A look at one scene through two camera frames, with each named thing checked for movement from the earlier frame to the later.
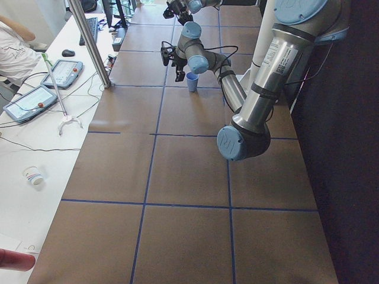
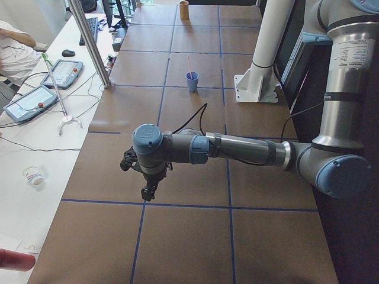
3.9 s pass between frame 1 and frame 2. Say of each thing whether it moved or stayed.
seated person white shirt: stayed
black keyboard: stayed
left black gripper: moved
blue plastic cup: stayed
